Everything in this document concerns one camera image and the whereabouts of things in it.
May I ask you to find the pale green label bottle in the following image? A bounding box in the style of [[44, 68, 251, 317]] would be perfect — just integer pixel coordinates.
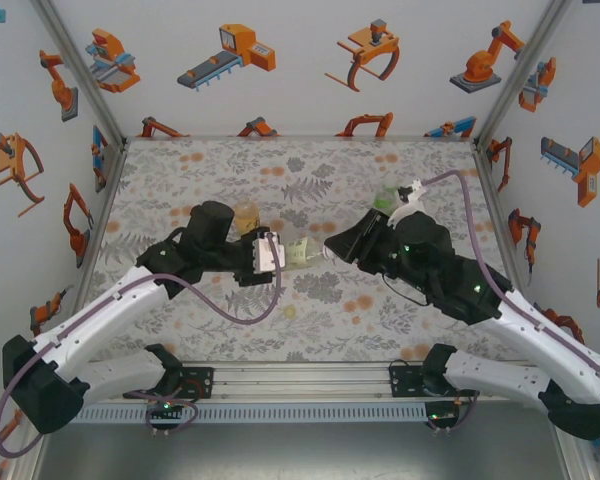
[[283, 235, 329, 270]]

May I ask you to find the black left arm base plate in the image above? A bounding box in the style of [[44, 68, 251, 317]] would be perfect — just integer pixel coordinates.
[[123, 367, 215, 400]]

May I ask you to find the aluminium frame post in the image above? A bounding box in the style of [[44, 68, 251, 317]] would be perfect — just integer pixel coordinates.
[[29, 0, 129, 146], [473, 0, 574, 147]]

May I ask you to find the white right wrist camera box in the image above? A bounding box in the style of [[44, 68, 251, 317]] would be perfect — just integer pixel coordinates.
[[388, 178, 427, 221]]

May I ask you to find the small bright green bottle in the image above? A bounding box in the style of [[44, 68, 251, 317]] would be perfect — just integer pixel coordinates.
[[373, 182, 402, 212]]

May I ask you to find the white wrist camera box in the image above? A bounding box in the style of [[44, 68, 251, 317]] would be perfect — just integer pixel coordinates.
[[388, 178, 427, 221], [252, 233, 287, 274]]

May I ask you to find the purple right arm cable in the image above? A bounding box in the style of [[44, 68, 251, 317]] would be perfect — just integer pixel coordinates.
[[422, 170, 600, 391]]

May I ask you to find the aluminium side frame rail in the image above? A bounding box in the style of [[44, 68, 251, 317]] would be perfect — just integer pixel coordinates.
[[72, 141, 130, 301], [472, 142, 536, 301]]

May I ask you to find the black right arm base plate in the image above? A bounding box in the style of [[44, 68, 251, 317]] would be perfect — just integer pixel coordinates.
[[388, 367, 481, 399]]

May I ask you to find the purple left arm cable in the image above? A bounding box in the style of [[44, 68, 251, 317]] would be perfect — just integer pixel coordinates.
[[0, 234, 286, 459]]

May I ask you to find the orange label tea bottle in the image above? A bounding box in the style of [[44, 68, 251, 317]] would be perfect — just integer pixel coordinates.
[[233, 198, 262, 235]]

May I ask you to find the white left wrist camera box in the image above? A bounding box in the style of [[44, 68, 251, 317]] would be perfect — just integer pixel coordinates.
[[252, 233, 287, 274]]

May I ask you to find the aluminium front frame rail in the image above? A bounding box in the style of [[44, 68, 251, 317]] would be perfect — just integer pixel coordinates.
[[79, 360, 546, 404]]

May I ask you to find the slotted grey cable duct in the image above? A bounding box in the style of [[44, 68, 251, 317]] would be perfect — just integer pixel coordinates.
[[69, 403, 426, 424]]

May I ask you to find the aluminium frame leg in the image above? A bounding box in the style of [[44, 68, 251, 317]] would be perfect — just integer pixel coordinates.
[[9, 429, 50, 480], [554, 437, 599, 480]]

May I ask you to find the floral patterned tablecloth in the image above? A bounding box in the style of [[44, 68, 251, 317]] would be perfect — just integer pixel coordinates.
[[77, 138, 549, 364]]

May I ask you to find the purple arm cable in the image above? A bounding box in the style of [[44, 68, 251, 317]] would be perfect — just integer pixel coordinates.
[[0, 234, 286, 459], [422, 170, 600, 391]]

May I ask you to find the grey metal lower panel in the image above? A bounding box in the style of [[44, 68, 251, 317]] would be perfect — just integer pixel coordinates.
[[29, 422, 581, 480]]

